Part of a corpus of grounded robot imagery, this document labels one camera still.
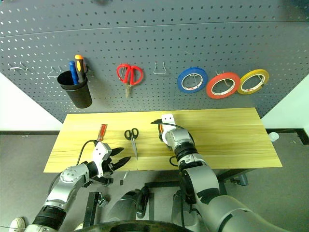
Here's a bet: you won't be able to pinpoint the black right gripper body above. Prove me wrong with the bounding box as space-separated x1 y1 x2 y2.
157 123 167 142

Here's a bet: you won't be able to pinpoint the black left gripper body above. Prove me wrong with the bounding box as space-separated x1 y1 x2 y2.
102 156 116 177

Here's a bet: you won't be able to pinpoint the blue tape roll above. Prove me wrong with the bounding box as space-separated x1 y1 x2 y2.
177 66 209 93

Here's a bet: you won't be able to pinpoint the red tape roll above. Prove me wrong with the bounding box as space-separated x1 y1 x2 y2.
206 72 241 100

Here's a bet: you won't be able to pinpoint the gray perforated metal pegboard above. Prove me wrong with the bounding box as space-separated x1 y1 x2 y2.
0 0 309 124

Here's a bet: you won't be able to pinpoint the yellow tape roll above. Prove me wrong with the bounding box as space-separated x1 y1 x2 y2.
237 69 270 95

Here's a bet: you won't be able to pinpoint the silver robot leg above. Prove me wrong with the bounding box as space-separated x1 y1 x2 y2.
171 189 201 227
111 186 150 222

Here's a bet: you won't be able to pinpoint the silver peg hook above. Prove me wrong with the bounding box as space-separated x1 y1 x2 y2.
249 69 267 86
215 70 230 88
190 72 203 88

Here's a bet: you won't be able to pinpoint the dark rounded robot torso edge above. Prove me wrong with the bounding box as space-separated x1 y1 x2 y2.
81 219 186 232

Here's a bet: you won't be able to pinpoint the black plastic cup holder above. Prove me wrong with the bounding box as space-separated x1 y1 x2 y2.
56 70 93 109

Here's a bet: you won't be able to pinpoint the gray caster wheel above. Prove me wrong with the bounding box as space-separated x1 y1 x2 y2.
230 174 249 187

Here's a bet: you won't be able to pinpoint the white sneaker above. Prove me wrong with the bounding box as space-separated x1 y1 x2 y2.
9 216 27 231

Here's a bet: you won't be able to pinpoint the white double prong peg hook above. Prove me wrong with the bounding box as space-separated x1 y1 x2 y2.
9 61 29 73

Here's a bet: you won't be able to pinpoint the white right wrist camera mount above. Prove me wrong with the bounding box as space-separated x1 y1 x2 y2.
160 114 175 146

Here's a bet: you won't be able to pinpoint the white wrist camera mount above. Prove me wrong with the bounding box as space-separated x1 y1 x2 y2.
160 114 175 146
92 142 113 178

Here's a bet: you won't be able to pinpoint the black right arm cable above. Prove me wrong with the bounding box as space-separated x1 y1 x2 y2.
154 121 187 168

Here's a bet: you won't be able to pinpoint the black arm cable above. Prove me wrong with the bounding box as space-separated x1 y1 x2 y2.
76 139 98 166
154 121 187 168

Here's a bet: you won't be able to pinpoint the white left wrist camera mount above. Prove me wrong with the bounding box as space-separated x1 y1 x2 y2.
92 142 113 178

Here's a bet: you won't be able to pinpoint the black handled scissors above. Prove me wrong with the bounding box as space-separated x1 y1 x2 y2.
124 128 140 161

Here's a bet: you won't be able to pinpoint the red clear handled screwdriver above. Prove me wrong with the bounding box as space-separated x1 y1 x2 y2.
95 123 108 146

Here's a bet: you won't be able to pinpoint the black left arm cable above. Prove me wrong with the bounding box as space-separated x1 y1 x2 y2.
76 139 98 166

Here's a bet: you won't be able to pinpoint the black table frame leg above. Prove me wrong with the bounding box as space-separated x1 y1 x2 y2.
83 191 103 228

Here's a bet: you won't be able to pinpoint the silver wire loop hook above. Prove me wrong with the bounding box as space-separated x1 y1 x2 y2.
153 61 168 74
46 65 64 78

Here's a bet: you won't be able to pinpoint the red handled scissors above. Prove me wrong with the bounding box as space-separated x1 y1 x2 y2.
116 63 144 99

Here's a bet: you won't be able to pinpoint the blue handled screwdriver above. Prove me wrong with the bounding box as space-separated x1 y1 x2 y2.
69 60 80 86

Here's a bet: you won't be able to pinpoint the orange and black handled screwdriver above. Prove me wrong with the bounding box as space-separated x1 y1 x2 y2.
74 54 87 83

